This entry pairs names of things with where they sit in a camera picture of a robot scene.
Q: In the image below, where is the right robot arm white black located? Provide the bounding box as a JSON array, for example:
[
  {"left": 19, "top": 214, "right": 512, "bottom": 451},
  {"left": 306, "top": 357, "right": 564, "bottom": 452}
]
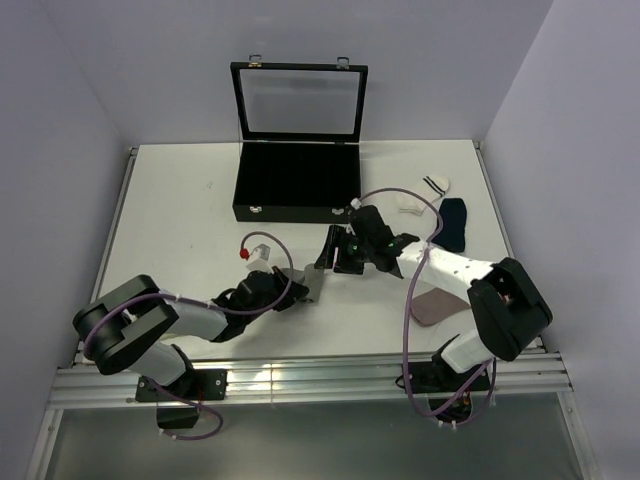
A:
[{"left": 314, "top": 203, "right": 552, "bottom": 393}]

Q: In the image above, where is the white sock with dark stripes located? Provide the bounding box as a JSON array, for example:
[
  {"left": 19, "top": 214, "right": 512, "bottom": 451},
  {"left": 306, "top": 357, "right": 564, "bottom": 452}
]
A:
[{"left": 396, "top": 174, "right": 450, "bottom": 216}]

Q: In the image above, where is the grey sock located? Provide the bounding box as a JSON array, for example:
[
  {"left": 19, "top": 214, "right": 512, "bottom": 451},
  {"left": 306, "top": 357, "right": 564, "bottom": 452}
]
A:
[{"left": 283, "top": 263, "right": 324, "bottom": 303}]

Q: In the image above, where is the mauve sock with red stripes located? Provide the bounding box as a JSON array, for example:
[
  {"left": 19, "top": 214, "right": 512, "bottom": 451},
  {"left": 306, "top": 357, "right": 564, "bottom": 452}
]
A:
[{"left": 410, "top": 288, "right": 470, "bottom": 327}]

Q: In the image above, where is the aluminium rail frame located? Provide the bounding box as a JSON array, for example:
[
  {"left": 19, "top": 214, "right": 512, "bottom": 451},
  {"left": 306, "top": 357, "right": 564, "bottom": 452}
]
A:
[{"left": 27, "top": 143, "right": 601, "bottom": 479}]

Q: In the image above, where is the black display case with glass lid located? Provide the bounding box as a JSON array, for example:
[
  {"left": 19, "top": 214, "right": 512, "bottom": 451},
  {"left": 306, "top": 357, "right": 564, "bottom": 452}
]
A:
[{"left": 230, "top": 55, "right": 369, "bottom": 224}]

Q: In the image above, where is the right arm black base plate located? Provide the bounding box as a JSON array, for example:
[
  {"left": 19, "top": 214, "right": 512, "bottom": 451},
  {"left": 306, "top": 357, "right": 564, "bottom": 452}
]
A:
[{"left": 408, "top": 362, "right": 495, "bottom": 395}]

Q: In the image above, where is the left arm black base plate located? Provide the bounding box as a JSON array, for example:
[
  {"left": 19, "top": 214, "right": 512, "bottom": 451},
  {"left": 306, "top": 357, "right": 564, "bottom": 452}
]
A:
[{"left": 135, "top": 369, "right": 227, "bottom": 403}]

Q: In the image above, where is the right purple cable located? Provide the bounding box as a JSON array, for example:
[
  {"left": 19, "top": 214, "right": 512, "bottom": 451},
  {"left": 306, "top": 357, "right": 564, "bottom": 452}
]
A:
[{"left": 357, "top": 187, "right": 498, "bottom": 426}]

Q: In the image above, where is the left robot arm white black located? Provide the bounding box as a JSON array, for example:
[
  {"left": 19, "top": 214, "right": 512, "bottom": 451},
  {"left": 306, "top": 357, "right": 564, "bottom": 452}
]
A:
[{"left": 72, "top": 267, "right": 310, "bottom": 399}]

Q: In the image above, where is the navy blue sock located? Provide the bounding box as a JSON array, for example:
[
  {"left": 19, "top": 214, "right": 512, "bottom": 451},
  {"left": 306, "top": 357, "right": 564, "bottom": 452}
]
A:
[{"left": 433, "top": 198, "right": 467, "bottom": 253}]

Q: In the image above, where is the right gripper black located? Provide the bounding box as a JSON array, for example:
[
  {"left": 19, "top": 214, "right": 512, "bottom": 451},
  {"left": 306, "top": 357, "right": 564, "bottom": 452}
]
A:
[{"left": 314, "top": 224, "right": 374, "bottom": 275}]

